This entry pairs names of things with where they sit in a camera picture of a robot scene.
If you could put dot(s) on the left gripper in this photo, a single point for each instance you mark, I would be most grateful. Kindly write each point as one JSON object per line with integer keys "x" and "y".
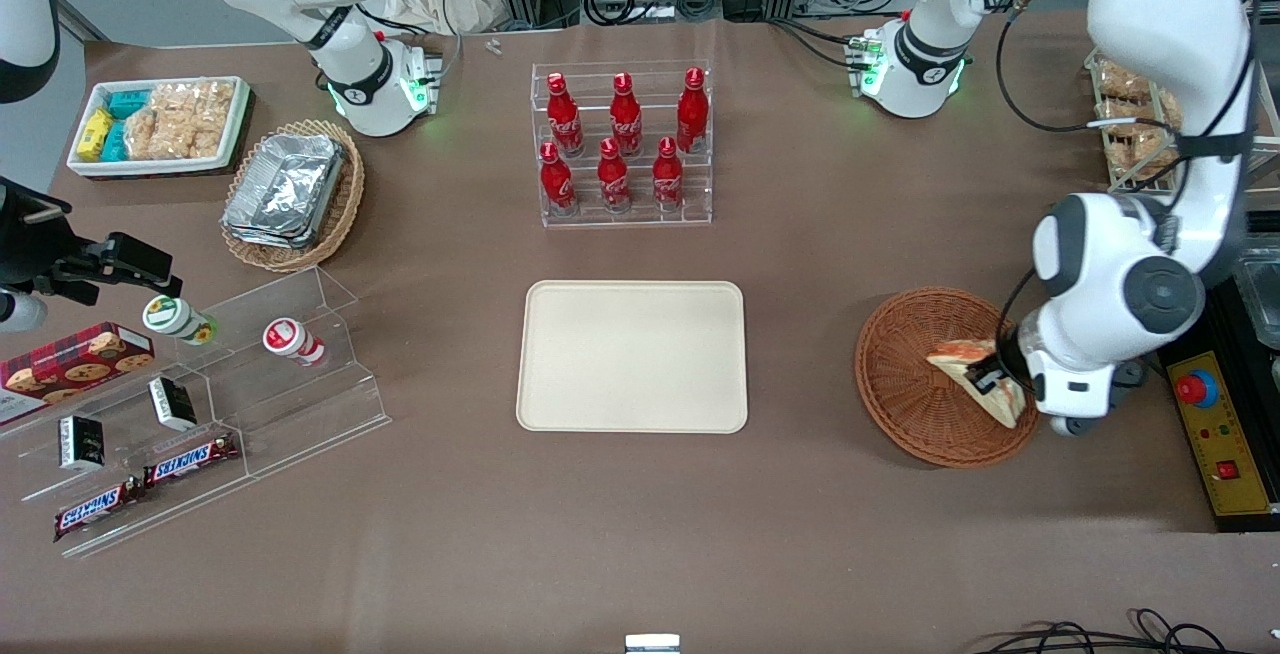
{"x": 1003, "y": 361}

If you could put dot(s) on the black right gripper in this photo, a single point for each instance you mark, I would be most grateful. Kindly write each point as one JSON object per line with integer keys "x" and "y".
{"x": 28, "y": 244}

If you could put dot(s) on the triangle sandwich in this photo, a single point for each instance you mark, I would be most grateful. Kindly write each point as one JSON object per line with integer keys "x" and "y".
{"x": 960, "y": 359}

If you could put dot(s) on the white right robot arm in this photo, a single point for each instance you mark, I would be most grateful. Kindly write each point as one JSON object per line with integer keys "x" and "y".
{"x": 350, "y": 64}

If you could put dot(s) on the round brown wicker basket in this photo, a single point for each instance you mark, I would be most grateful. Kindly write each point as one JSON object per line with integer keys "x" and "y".
{"x": 910, "y": 404}

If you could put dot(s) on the oval light wicker basket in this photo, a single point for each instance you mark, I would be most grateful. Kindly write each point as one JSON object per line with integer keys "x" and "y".
{"x": 345, "y": 204}

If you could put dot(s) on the beige plastic tray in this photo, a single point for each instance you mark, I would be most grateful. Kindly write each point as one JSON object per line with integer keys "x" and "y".
{"x": 630, "y": 354}

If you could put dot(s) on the teal snack pack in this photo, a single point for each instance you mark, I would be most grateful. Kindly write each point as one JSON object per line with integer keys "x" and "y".
{"x": 130, "y": 102}
{"x": 115, "y": 142}

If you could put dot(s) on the yellow snack pack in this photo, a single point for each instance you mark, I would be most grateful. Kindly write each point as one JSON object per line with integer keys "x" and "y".
{"x": 95, "y": 134}

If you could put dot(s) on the white rectangular snack bin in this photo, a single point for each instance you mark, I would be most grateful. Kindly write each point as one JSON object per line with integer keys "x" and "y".
{"x": 160, "y": 166}

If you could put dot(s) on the green lid yogurt bottle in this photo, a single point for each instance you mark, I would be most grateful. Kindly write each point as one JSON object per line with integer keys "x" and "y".
{"x": 178, "y": 319}

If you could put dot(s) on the red plaid cookie box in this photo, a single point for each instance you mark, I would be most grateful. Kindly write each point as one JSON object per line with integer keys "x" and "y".
{"x": 70, "y": 364}

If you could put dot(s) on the clear bag of crackers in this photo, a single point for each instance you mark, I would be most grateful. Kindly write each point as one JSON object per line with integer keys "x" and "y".
{"x": 180, "y": 119}

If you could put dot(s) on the small black white box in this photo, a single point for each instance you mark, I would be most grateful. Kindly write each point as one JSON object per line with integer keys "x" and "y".
{"x": 173, "y": 404}
{"x": 82, "y": 442}

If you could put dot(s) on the stack of foil trays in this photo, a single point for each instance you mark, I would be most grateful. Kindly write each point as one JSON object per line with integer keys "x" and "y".
{"x": 285, "y": 189}

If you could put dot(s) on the red emergency stop button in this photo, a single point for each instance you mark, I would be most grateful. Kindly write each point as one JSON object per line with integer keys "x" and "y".
{"x": 1195, "y": 389}

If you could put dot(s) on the red lid yogurt bottle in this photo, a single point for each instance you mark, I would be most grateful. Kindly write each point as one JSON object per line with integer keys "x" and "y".
{"x": 292, "y": 340}

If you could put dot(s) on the snickers bar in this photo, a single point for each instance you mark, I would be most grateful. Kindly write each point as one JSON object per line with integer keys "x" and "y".
{"x": 98, "y": 509}
{"x": 190, "y": 459}

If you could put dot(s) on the cracker pack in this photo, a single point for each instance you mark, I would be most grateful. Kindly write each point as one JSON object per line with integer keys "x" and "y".
{"x": 1125, "y": 84}
{"x": 1140, "y": 149}

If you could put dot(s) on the black control box yellow panel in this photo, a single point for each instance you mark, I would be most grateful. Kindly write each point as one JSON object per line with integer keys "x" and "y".
{"x": 1235, "y": 504}

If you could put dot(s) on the clear acrylic stepped display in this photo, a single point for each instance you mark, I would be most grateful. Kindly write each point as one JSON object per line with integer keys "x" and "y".
{"x": 300, "y": 414}

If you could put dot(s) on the red cola bottle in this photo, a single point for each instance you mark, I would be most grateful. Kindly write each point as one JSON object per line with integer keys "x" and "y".
{"x": 667, "y": 177}
{"x": 613, "y": 177}
{"x": 563, "y": 114}
{"x": 692, "y": 109}
{"x": 556, "y": 179}
{"x": 626, "y": 114}

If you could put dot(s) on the clear acrylic bottle rack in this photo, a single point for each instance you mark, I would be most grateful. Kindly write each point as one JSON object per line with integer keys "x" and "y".
{"x": 620, "y": 216}

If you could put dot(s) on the red rocker switch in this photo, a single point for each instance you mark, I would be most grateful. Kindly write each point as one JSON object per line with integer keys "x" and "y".
{"x": 1228, "y": 470}

